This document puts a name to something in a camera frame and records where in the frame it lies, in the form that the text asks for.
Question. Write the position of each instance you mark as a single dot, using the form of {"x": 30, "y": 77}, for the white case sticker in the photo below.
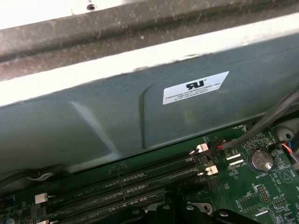
{"x": 196, "y": 88}

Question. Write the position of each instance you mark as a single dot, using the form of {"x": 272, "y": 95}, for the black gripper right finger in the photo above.
{"x": 181, "y": 210}

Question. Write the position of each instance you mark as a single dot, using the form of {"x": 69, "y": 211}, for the coin cell battery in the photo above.
{"x": 259, "y": 161}

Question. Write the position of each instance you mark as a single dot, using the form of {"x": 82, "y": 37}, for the open PC case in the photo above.
{"x": 70, "y": 130}

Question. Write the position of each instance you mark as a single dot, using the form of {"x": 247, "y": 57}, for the RAM slot white latches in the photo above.
{"x": 136, "y": 179}
{"x": 147, "y": 200}

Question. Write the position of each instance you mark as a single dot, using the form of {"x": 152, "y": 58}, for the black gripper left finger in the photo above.
{"x": 168, "y": 210}

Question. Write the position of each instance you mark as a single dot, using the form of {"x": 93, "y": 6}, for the green motherboard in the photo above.
{"x": 243, "y": 186}

